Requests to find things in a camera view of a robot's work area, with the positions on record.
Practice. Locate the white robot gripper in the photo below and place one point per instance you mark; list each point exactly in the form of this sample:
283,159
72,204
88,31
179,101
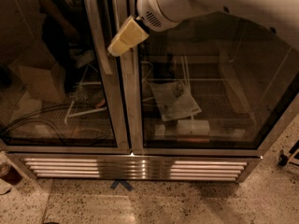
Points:
151,7

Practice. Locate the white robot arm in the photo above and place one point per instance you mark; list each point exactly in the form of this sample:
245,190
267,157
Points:
280,16

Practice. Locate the paper manual inside fridge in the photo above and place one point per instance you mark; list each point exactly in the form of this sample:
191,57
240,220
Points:
174,101

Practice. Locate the stainless glass door refrigerator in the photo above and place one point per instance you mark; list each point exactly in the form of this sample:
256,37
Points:
61,116

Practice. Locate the small white block inside fridge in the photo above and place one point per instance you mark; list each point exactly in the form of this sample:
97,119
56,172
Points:
160,130

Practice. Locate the blue tape floor marker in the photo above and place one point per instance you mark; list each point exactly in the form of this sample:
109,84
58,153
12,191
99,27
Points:
123,183

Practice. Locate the brown object at left edge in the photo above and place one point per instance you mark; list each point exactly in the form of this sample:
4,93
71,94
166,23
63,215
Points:
9,174

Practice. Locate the black caster wheel cart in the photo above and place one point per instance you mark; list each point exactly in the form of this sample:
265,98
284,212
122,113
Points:
292,158

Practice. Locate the left fridge door handle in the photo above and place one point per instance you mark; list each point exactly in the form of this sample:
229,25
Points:
98,37

